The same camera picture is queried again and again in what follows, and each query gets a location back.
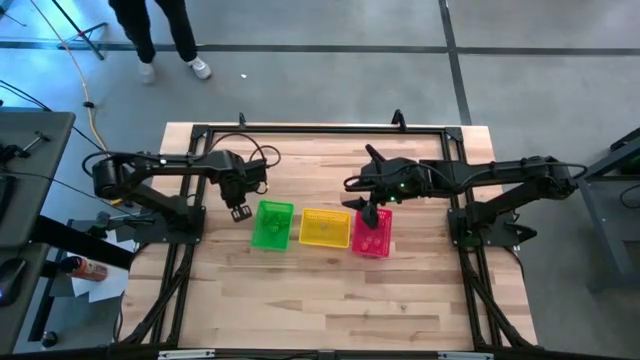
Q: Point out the grey metal cart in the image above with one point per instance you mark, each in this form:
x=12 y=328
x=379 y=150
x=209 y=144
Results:
x=605 y=235

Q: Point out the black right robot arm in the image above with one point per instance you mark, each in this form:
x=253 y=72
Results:
x=510 y=170

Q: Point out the yellow plastic basket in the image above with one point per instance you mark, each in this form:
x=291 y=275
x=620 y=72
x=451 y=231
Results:
x=340 y=237

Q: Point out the white paper sheets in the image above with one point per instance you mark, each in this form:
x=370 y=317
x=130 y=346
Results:
x=107 y=287

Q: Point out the black support beam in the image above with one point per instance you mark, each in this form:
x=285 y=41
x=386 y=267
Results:
x=75 y=240

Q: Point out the black round knob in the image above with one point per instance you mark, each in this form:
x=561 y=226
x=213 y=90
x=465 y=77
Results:
x=49 y=340

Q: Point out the green plastic basket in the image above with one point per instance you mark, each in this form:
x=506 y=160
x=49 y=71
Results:
x=262 y=242

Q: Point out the red plastic basket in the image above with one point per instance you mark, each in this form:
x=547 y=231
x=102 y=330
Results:
x=386 y=225

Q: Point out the black computer mouse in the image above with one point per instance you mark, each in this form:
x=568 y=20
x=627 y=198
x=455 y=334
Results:
x=11 y=280

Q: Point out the grey side table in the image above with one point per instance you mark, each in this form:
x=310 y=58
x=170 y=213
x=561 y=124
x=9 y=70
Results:
x=45 y=150

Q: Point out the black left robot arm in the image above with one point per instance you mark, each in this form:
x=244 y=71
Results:
x=165 y=161

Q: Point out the orange spray can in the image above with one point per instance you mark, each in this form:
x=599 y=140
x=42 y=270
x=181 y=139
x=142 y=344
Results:
x=87 y=270

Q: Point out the black desk clamp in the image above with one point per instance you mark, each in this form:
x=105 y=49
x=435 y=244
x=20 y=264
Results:
x=102 y=220

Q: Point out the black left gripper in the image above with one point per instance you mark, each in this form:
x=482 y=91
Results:
x=240 y=182

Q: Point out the black arched frame bracket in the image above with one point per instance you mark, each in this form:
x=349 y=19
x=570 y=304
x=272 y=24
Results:
x=398 y=120
x=242 y=120

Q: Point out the black hand tool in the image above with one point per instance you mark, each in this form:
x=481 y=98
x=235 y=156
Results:
x=10 y=150

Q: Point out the silver bracket plate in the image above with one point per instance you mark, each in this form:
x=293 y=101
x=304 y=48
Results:
x=465 y=356
x=185 y=354

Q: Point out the person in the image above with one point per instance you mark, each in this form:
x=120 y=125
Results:
x=170 y=25

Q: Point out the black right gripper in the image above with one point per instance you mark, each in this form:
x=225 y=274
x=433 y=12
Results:
x=395 y=180

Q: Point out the black tripod stand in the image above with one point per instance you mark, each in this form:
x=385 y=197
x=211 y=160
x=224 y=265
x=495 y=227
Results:
x=81 y=34

